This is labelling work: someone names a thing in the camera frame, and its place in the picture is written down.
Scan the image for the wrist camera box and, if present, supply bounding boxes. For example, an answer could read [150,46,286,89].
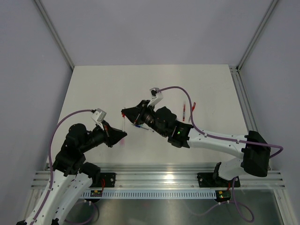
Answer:
[148,87,163,107]
[91,108,106,130]

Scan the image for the blue ballpoint pen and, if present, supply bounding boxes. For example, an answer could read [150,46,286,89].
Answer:
[135,125,154,132]

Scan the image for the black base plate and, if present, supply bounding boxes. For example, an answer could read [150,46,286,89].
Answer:
[197,162,240,188]
[90,172,116,188]

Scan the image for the aluminium front rail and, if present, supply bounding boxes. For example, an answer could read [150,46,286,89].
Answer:
[30,163,286,190]

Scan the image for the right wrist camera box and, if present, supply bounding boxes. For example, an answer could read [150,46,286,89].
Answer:
[148,87,163,107]

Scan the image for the white slotted cable duct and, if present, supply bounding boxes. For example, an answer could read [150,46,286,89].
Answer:
[80,189,230,199]

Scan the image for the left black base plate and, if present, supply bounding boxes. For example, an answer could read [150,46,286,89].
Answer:
[90,172,116,188]

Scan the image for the left aluminium frame post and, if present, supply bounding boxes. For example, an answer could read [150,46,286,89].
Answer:
[32,0,75,71]

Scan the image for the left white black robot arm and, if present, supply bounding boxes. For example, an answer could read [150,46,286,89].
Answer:
[18,121,127,225]

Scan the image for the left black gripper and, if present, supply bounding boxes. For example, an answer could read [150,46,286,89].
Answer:
[80,120,127,153]

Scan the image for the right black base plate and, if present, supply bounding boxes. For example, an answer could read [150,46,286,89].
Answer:
[197,162,240,188]

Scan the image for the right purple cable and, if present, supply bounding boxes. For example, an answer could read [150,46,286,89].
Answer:
[154,86,284,222]

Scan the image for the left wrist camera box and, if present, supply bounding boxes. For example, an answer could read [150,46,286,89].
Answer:
[91,108,106,130]

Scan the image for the clear red-tipped pen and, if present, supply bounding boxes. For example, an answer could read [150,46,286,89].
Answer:
[122,118,126,132]

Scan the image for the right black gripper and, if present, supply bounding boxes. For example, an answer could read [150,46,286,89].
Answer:
[122,100,168,137]

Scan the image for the pink highlighter marker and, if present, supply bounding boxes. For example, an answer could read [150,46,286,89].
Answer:
[120,139,125,146]

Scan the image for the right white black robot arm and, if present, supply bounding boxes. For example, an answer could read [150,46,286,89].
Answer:
[121,100,270,186]

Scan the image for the right aluminium side rail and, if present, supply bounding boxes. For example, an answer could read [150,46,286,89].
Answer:
[229,66,272,171]

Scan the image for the red gel pen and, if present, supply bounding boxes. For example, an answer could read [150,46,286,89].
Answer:
[182,101,186,122]

